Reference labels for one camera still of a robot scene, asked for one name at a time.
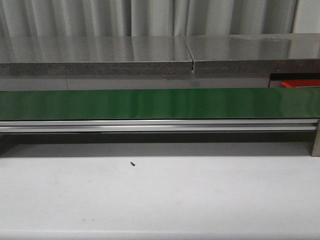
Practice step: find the grey stone counter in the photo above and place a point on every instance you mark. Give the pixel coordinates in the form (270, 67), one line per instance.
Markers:
(157, 62)

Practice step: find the red plastic tray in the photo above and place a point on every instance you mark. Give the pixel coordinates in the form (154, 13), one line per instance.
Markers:
(300, 83)

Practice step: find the green conveyor belt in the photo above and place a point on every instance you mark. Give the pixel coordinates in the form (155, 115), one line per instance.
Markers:
(138, 104)

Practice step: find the grey conveyor support leg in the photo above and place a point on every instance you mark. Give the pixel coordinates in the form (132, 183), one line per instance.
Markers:
(316, 145)

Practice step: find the white pleated curtain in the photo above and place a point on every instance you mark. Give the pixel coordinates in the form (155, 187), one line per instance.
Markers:
(68, 18)

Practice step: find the aluminium conveyor frame rail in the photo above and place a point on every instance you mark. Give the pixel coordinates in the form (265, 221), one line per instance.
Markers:
(158, 125)

